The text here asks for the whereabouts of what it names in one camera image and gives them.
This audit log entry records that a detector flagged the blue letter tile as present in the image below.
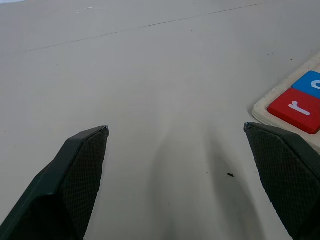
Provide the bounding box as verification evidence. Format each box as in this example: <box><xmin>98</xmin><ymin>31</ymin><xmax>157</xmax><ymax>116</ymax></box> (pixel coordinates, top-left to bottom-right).
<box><xmin>291</xmin><ymin>70</ymin><xmax>320</xmax><ymax>99</ymax></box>

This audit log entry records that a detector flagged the red letter tile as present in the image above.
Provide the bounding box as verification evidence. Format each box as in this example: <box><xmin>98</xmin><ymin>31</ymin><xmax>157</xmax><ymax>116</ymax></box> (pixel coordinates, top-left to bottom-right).
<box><xmin>266</xmin><ymin>87</ymin><xmax>320</xmax><ymax>135</ymax></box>

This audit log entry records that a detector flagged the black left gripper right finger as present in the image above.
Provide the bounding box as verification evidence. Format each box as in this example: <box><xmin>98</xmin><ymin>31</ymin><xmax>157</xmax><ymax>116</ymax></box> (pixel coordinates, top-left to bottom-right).
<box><xmin>243</xmin><ymin>121</ymin><xmax>320</xmax><ymax>240</ymax></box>

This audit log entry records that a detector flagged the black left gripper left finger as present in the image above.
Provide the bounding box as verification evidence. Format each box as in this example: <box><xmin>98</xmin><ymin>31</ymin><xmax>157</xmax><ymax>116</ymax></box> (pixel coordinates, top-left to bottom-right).
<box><xmin>0</xmin><ymin>125</ymin><xmax>110</xmax><ymax>240</ymax></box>

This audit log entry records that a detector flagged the wooden rack with letter tiles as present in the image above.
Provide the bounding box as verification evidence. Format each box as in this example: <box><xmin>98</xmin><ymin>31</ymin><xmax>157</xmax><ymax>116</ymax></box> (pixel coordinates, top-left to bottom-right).
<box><xmin>251</xmin><ymin>51</ymin><xmax>320</xmax><ymax>136</ymax></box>

